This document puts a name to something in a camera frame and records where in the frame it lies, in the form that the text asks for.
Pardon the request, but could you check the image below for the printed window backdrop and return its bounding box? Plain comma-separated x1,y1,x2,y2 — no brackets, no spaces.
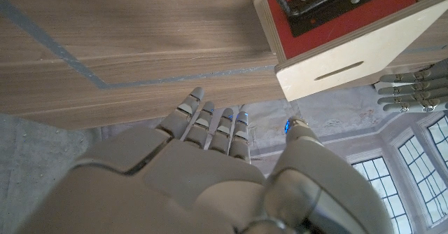
101,85,448,234

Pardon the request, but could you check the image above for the pale wooden box shell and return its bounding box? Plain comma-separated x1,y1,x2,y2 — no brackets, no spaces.
252,0,448,102

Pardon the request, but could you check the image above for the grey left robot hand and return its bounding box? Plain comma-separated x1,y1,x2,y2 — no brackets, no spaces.
376,58,448,114

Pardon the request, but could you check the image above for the black metal drawer handle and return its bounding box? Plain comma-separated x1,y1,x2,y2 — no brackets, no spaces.
269,0,386,38

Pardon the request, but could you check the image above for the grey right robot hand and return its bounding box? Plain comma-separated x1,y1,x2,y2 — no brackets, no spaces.
17,86,395,234

